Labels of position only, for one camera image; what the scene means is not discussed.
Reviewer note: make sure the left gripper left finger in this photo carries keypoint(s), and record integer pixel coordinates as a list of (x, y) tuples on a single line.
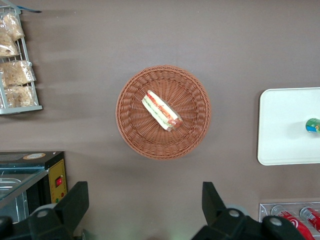
[(72, 202)]

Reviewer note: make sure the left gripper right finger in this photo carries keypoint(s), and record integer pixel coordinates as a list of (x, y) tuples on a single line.
[(215, 205)]

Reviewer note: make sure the green gum bottle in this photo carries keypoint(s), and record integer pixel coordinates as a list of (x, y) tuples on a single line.
[(313, 126)]

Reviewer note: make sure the beige plastic tray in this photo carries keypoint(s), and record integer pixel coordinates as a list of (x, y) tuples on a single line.
[(280, 130)]

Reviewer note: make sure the black food warmer appliance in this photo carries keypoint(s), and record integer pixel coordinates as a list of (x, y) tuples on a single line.
[(56, 170)]

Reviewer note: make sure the red cola bottle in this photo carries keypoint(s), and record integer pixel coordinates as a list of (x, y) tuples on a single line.
[(295, 223), (313, 217)]

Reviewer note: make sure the round brown wicker basket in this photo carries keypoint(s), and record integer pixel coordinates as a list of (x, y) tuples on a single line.
[(135, 130)]

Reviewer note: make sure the triangular wrapped sandwich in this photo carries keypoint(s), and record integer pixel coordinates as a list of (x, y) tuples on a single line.
[(161, 111)]

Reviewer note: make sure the blue tape strip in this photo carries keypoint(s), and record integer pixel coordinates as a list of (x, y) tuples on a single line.
[(30, 10)]

